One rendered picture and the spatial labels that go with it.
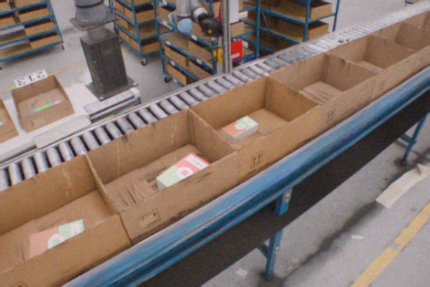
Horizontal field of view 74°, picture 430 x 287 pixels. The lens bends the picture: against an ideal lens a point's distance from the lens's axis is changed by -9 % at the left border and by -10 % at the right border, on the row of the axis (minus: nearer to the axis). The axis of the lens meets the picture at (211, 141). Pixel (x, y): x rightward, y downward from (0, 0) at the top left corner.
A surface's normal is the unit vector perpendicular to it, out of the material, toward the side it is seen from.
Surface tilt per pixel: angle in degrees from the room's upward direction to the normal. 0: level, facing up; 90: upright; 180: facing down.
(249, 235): 0
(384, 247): 0
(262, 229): 0
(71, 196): 89
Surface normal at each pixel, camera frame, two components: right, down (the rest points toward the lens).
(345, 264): -0.05, -0.76
